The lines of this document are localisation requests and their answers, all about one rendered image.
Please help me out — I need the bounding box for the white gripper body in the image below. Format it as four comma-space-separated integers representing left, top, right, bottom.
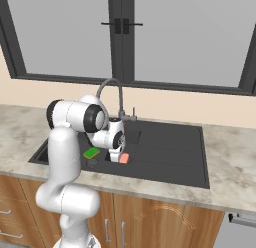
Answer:
108, 147, 123, 164

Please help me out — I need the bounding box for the pink bar soap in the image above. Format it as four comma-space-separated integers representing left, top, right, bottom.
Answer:
118, 152, 131, 165

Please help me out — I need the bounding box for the green sponge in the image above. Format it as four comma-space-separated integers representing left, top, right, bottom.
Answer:
83, 146, 101, 160

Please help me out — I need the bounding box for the black sink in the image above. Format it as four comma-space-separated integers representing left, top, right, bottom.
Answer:
28, 118, 211, 190

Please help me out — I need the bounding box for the narrow wooden cupboard door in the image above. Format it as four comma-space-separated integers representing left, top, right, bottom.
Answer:
87, 189, 116, 248

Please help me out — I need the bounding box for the grey curved tap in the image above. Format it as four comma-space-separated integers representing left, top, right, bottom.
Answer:
95, 77, 138, 124

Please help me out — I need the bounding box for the wide wooden cupboard door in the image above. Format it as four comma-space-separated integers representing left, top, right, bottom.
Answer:
112, 192, 226, 248

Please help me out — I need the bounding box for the dark framed window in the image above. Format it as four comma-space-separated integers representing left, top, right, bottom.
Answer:
0, 0, 256, 97

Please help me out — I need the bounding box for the wooden drawer front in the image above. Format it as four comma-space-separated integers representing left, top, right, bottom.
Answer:
0, 222, 47, 248
0, 195, 35, 227
0, 174, 27, 202

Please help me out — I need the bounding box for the grey dishwasher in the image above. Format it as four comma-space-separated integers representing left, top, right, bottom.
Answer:
212, 211, 256, 248

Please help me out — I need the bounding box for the silver cupboard door handle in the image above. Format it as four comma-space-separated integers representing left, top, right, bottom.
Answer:
103, 218, 111, 244
120, 221, 128, 247

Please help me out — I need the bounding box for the black window handle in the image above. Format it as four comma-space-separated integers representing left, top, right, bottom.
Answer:
122, 18, 144, 35
100, 18, 122, 35

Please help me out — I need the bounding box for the silver dishwasher handle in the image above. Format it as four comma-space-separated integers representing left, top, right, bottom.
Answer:
228, 212, 256, 229

